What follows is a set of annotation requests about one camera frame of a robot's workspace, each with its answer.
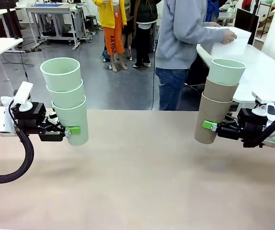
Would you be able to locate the person in dark coat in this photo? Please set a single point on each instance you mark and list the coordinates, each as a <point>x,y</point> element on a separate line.
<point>143,28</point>

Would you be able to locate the person's right hand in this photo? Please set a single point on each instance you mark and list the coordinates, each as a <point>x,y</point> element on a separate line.
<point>228,36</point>

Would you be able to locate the pale green plastic cup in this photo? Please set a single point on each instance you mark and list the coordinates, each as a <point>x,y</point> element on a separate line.
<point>226,76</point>
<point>65,99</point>
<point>75,117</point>
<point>60,82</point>

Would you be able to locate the gray metal workbench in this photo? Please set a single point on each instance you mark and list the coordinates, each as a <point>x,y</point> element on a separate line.
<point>56,9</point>

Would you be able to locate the brown plastic cup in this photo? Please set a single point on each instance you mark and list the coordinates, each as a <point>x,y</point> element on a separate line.
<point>210,110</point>
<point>220,92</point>

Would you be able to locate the person's right forearm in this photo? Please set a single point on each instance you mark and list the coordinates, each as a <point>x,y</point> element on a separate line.
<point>204,36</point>

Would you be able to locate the white table with rounded corners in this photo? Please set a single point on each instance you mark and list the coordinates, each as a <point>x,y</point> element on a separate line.
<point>259,76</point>

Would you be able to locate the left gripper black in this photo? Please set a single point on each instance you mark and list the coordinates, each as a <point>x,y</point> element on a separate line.
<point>29,117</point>

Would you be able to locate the wooden shelf rack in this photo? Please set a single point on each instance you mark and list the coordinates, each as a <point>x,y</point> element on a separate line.
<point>266,16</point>

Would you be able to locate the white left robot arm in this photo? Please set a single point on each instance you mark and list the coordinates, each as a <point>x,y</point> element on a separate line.
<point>3,119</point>

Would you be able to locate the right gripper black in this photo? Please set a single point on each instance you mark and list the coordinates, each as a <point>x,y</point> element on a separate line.
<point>250,129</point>

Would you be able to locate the crumpled white paper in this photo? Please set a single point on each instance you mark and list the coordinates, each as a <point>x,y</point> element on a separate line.
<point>6,100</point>

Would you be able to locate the wrist white camera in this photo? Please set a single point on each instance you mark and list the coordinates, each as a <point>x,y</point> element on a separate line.
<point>23,93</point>
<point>270,109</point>

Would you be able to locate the person's left forearm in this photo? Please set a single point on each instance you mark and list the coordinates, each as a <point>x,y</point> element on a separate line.
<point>210,24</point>

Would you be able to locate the person in gray hoodie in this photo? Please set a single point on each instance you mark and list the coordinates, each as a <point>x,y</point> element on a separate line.
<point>178,36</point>

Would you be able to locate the black office chair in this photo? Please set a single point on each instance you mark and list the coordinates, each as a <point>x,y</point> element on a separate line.
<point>196,72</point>

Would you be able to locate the white plastic basket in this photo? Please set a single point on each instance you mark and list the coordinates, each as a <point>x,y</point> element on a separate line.
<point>231,48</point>

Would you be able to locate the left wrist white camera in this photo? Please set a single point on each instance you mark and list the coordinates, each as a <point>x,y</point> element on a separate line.
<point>23,93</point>

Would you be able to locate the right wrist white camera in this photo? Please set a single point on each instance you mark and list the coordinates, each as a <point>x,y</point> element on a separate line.
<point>270,109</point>

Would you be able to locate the black computer monitor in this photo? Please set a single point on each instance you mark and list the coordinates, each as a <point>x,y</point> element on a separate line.
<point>247,21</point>

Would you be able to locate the person in yellow jacket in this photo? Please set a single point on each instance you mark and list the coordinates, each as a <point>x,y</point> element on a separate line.
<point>112,28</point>

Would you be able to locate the blue jacket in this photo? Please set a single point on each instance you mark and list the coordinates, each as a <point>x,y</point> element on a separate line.
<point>213,10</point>

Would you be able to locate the dark metal stool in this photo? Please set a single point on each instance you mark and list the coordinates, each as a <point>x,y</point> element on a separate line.
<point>91,21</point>

